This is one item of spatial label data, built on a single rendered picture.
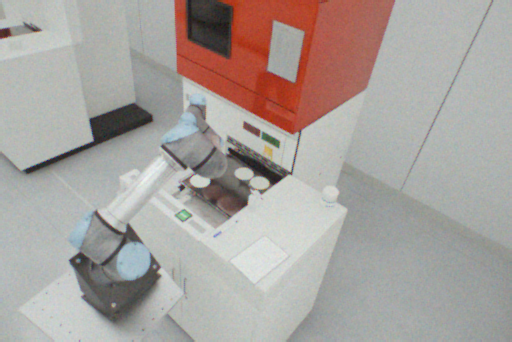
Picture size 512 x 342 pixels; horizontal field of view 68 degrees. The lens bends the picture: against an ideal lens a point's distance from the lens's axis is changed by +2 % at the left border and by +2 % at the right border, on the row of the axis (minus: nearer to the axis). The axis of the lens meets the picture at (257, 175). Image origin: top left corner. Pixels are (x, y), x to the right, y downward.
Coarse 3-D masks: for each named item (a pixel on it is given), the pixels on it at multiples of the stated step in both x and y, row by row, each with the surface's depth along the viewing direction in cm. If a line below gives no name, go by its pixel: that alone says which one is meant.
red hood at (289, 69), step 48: (192, 0) 176; (240, 0) 157; (288, 0) 143; (336, 0) 144; (384, 0) 177; (192, 48) 190; (240, 48) 169; (288, 48) 152; (336, 48) 163; (240, 96) 183; (288, 96) 163; (336, 96) 189
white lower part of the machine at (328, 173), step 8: (344, 152) 245; (328, 160) 229; (336, 160) 240; (320, 168) 224; (328, 168) 235; (336, 168) 248; (312, 176) 220; (320, 176) 231; (328, 176) 243; (336, 176) 258; (312, 184) 226; (320, 184) 238; (328, 184) 252; (320, 192) 247
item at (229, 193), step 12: (228, 156) 208; (228, 168) 200; (216, 180) 191; (228, 180) 193; (240, 180) 193; (204, 192) 184; (216, 192) 185; (228, 192) 185; (240, 192) 186; (216, 204) 178; (228, 204) 179; (240, 204) 180
